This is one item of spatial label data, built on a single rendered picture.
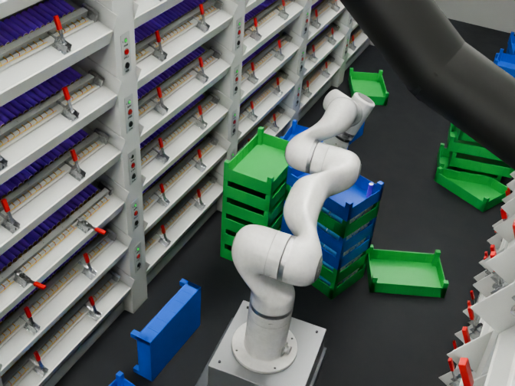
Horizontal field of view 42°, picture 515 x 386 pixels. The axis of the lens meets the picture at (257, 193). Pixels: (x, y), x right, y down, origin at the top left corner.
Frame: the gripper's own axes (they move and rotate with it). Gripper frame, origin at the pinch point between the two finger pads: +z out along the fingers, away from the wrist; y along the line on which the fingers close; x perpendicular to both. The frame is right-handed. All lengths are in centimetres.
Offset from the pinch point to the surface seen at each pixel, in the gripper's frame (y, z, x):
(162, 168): 4, 21, 53
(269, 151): 27.5, 13.3, 5.8
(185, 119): 27, 12, 44
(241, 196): 6.9, 24.9, 18.0
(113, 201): -13, 28, 70
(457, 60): -169, -90, 117
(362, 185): -2.4, 0.0, -19.3
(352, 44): 167, -5, -88
